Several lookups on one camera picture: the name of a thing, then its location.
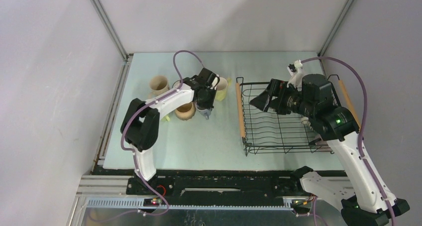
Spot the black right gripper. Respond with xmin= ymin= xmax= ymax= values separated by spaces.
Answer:
xmin=249 ymin=79 xmax=315 ymax=118

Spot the small grey blue cup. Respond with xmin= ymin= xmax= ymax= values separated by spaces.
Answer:
xmin=196 ymin=105 xmax=212 ymax=120

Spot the yellow green faceted mug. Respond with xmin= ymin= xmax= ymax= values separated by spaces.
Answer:
xmin=215 ymin=77 xmax=232 ymax=102

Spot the beige round speckled mug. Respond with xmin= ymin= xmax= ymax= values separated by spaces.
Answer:
xmin=175 ymin=102 xmax=196 ymax=121

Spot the light green mug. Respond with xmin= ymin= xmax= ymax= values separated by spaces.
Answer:
xmin=162 ymin=115 xmax=171 ymax=121

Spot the floral patterned cream mug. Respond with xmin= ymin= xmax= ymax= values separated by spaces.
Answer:
xmin=148 ymin=75 xmax=170 ymax=98

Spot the white mug black handle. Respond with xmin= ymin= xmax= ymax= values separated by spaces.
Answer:
xmin=172 ymin=81 xmax=182 ymax=89

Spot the striped grey white mug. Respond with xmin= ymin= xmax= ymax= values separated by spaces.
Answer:
xmin=301 ymin=117 xmax=312 ymax=128

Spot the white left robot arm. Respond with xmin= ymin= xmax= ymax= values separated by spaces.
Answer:
xmin=120 ymin=68 xmax=220 ymax=195

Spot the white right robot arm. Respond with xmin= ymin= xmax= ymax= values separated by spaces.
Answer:
xmin=250 ymin=74 xmax=410 ymax=226

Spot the left wooden rack handle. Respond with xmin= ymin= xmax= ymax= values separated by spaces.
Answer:
xmin=235 ymin=83 xmax=246 ymax=138

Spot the wooden rack handle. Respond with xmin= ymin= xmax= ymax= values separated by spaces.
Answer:
xmin=235 ymin=83 xmax=246 ymax=138
xmin=338 ymin=80 xmax=361 ymax=128

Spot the black wire dish rack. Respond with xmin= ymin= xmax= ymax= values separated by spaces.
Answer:
xmin=236 ymin=74 xmax=359 ymax=155

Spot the right wooden rack handle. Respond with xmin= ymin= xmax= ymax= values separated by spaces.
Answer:
xmin=338 ymin=80 xmax=361 ymax=128

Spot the aluminium slotted rail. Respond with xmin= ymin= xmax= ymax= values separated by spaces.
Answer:
xmin=85 ymin=197 xmax=293 ymax=211

